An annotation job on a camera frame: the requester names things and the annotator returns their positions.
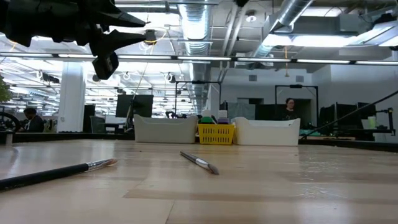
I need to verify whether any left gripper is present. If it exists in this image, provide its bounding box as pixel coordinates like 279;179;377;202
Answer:
0;0;147;58

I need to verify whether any purple paint bottle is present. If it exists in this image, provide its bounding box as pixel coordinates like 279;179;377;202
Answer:
216;110;231;125

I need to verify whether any black ceiling device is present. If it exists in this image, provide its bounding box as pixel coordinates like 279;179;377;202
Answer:
143;29;158;46

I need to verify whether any black computer monitor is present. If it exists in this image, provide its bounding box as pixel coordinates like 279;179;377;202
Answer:
115;94;154;118
83;105;96;128
319;105;336;131
335;103;359;130

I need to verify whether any white building pillar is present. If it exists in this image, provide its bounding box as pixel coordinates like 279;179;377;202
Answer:
57;62;87;133

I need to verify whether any black beam with light strips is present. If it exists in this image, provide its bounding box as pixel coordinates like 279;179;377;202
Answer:
0;52;398;67

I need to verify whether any grey plastic bin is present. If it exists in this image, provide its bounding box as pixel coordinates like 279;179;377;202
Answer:
133;114;199;144

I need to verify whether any person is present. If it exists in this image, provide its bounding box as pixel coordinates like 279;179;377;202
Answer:
19;107;45;134
278;98;299;121

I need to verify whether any green artificial plant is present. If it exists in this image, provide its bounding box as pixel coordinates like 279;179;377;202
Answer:
0;76;12;103

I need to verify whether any black spoked wheel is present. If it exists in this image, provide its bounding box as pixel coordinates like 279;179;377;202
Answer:
0;111;17;131

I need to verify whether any yellow plastic basket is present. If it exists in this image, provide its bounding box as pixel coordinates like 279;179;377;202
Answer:
198;123;236;146

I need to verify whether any flat silver-ferrule brush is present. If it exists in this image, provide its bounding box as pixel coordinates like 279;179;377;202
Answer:
179;151;220;175

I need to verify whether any long thin black paintbrush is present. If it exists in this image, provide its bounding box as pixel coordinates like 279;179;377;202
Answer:
0;157;118;192

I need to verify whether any white plastic bin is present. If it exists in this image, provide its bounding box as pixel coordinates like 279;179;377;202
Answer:
233;116;302;147

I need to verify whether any black metal stand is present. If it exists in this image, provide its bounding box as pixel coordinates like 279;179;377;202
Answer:
349;107;396;137

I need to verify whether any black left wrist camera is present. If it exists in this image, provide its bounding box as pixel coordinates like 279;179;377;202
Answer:
92;52;119;80

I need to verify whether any black station frame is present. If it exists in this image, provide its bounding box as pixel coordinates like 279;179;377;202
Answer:
274;84;319;125
174;80;222;124

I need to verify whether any black aluminium table frame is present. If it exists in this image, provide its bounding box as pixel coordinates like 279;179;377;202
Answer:
0;132;398;154

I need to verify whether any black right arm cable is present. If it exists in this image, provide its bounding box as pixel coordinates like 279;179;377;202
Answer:
300;89;398;140

